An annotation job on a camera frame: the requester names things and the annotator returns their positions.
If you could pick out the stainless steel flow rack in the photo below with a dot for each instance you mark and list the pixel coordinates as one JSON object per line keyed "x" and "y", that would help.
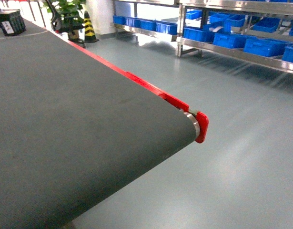
{"x": 260, "y": 32}

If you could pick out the yellow black striped cone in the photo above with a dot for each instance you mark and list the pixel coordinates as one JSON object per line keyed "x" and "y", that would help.
{"x": 90, "y": 36}

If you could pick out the blue bin on far shelf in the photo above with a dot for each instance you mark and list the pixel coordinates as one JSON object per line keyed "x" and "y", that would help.
{"x": 231, "y": 41}

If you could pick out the green potted plant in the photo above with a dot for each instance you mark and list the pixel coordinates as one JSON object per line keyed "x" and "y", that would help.
{"x": 66, "y": 4}

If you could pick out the red conveyor side rail right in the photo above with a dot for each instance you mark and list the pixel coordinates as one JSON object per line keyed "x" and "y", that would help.
{"x": 199, "y": 119}

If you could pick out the black crate with label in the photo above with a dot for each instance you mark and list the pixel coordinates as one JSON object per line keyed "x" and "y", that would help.
{"x": 11, "y": 22}

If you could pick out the black office chair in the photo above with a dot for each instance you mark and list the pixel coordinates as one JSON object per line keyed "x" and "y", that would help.
{"x": 67, "y": 21}

